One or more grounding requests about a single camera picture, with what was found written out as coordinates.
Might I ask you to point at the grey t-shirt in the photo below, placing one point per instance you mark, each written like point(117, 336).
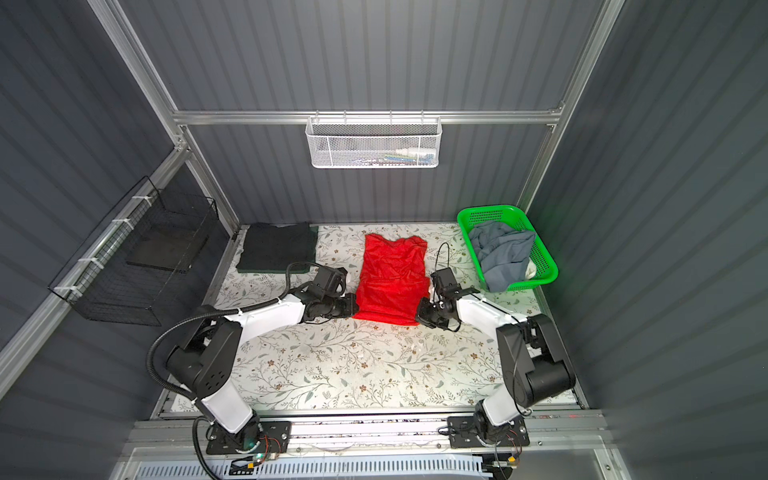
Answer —
point(502, 253)

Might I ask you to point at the folded black t-shirt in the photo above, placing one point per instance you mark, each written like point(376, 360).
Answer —
point(271, 248)

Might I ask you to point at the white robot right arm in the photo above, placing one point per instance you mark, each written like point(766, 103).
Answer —
point(535, 365)

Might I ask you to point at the green plastic laundry basket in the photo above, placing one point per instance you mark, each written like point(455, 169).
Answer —
point(547, 270)

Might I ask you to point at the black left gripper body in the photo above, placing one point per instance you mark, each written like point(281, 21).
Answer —
point(339, 305)

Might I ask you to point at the white slotted cable duct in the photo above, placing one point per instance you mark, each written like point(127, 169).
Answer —
point(419, 466)

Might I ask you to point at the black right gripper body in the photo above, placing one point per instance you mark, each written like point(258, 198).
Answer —
point(431, 313)

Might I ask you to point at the white wire mesh basket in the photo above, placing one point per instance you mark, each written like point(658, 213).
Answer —
point(359, 143)

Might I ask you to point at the white garment in basket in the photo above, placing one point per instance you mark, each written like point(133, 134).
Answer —
point(531, 270)

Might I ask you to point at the red t-shirt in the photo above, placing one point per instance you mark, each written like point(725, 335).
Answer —
point(393, 280)

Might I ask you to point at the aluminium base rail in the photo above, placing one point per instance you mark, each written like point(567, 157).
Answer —
point(411, 432)

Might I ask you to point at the white spray bottle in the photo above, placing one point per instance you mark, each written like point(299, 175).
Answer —
point(412, 155)

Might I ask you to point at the black wire basket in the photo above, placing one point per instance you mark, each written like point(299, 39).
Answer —
point(138, 269)

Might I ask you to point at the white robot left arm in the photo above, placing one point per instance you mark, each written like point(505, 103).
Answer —
point(202, 363)

